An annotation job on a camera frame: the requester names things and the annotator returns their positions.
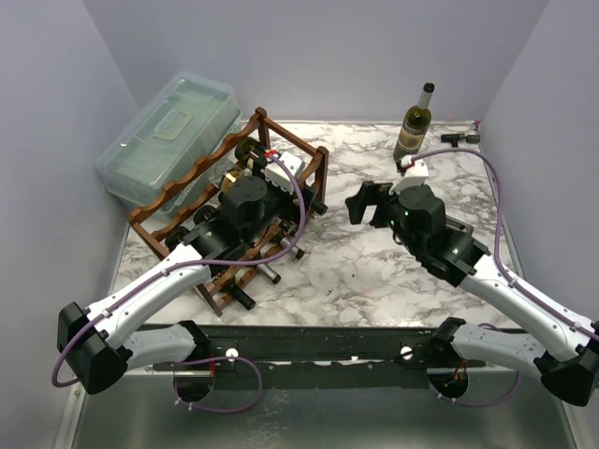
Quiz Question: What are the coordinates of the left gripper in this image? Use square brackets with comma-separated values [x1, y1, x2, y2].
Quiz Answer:
[243, 159, 314, 245]

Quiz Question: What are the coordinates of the dark wine bottle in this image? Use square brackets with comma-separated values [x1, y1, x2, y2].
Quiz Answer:
[275, 234, 305, 260]
[193, 205, 282, 284]

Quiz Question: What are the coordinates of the clear square whisky bottle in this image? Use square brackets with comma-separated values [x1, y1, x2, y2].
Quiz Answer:
[210, 160, 251, 194]

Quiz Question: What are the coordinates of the dark bottle white label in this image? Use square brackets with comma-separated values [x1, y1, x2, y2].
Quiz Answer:
[235, 138, 329, 215]

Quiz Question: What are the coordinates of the clear glass wine bottle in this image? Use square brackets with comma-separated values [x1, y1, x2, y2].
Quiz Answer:
[304, 218, 325, 237]

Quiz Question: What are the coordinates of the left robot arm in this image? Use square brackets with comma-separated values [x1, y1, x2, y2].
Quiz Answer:
[51, 179, 307, 392]

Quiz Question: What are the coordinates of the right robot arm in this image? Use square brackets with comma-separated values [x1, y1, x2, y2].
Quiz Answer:
[345, 181, 598, 407]

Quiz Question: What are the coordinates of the tall green wine bottle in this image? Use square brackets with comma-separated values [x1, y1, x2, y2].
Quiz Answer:
[393, 82, 435, 164]

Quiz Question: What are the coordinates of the brown wooden wine rack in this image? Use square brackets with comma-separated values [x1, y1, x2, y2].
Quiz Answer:
[126, 108, 329, 314]

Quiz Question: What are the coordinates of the green bottle in rack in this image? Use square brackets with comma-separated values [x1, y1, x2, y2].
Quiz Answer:
[165, 223, 256, 311]

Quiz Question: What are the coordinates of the grey metal L bar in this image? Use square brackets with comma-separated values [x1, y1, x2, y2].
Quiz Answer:
[446, 216, 474, 236]

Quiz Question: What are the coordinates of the small black T fitting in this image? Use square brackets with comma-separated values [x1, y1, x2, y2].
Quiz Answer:
[440, 133, 481, 148]

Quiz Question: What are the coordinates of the clear plastic storage box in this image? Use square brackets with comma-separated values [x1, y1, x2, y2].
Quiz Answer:
[95, 72, 241, 209]

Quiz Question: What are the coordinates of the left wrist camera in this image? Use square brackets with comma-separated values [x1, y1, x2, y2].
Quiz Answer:
[264, 152, 306, 195]

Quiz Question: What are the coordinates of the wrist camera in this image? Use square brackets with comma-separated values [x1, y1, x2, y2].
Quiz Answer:
[264, 152, 306, 195]
[388, 155, 429, 195]

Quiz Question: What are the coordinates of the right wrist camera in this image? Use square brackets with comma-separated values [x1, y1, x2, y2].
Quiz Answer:
[388, 155, 429, 195]

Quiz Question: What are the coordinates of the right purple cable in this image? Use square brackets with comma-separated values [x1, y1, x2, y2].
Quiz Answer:
[406, 149, 599, 407]

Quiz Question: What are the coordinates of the purple cable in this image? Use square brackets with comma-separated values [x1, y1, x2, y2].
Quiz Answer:
[51, 153, 311, 413]
[406, 149, 599, 407]

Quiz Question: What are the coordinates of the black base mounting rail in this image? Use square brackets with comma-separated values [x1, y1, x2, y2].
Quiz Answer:
[125, 319, 543, 398]

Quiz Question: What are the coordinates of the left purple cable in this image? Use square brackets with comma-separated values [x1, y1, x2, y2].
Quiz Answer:
[51, 153, 311, 413]

